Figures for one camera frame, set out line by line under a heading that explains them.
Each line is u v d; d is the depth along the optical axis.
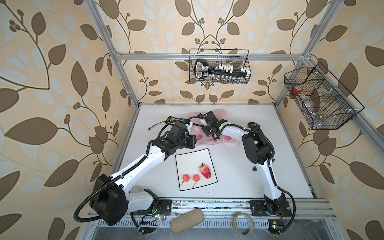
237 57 0.91
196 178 0.81
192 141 0.69
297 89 0.88
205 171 0.82
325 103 0.73
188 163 0.89
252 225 0.67
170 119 1.11
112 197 0.40
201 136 0.99
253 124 1.05
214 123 0.82
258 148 0.59
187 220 0.68
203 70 0.85
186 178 0.80
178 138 0.62
